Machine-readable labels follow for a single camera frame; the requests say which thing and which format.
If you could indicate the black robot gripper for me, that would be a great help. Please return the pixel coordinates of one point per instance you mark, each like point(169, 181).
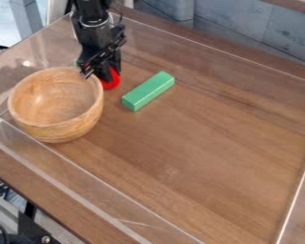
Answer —
point(101, 42)

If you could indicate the red plush strawberry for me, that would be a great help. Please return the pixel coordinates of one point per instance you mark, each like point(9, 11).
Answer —
point(106, 75)

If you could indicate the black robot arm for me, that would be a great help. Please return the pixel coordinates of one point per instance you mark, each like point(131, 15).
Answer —
point(93, 12)

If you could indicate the wooden bowl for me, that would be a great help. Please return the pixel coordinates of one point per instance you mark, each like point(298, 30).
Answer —
point(55, 105)

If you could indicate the green rectangular block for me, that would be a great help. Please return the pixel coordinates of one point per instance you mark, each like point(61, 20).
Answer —
point(138, 97)

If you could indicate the clear acrylic tray enclosure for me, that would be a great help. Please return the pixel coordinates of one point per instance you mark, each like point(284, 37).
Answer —
point(202, 168)

